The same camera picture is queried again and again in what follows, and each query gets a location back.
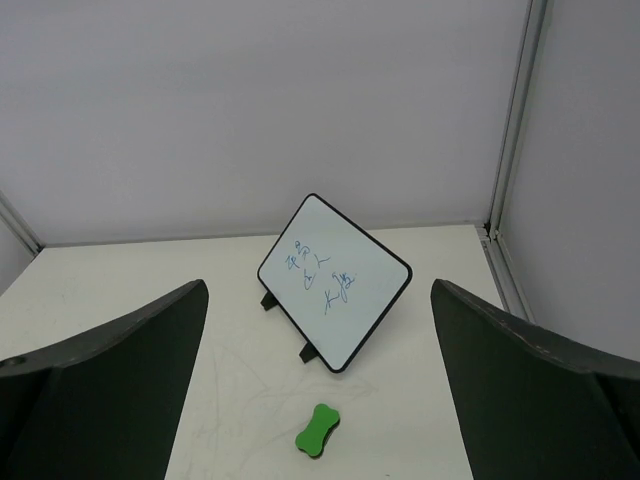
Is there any aluminium corner post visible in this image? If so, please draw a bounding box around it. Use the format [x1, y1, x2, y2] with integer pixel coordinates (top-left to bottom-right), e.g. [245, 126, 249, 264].
[477, 1, 553, 323]
[0, 192, 45, 256]

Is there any left aluminium corner post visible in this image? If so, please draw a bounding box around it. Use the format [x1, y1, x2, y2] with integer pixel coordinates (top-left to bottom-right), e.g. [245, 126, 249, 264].
[0, 192, 45, 256]

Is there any small black-framed whiteboard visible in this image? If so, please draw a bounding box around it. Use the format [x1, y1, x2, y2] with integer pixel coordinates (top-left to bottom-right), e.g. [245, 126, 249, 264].
[257, 193, 413, 373]

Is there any green bone-shaped eraser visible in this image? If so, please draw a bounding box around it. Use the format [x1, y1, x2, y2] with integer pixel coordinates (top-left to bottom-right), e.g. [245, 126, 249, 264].
[295, 403, 341, 459]

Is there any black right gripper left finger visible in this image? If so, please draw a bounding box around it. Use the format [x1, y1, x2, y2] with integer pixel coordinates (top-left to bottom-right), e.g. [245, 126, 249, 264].
[1, 280, 209, 479]

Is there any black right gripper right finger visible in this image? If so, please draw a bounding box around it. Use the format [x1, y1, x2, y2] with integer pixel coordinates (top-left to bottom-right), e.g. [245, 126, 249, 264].
[430, 279, 639, 479]

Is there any right aluminium corner post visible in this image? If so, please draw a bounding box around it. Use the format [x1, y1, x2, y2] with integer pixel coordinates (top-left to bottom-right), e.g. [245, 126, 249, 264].
[477, 1, 553, 323]

